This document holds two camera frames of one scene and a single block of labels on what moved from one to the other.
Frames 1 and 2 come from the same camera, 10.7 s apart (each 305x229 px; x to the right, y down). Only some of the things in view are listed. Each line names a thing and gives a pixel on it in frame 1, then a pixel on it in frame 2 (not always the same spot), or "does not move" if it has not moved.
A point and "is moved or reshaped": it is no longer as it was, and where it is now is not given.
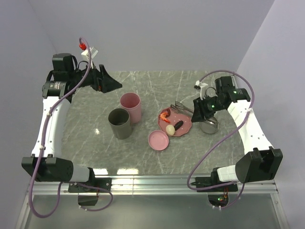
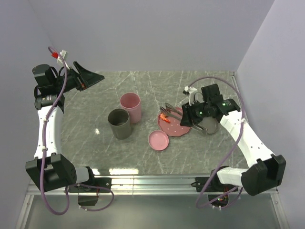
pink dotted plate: [174, 123] does not move
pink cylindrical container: [131, 101] does not move
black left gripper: [102, 81] -> [85, 78]
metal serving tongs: [179, 108] is moved or reshaped
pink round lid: [158, 140] does not move
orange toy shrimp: [163, 115] does not move
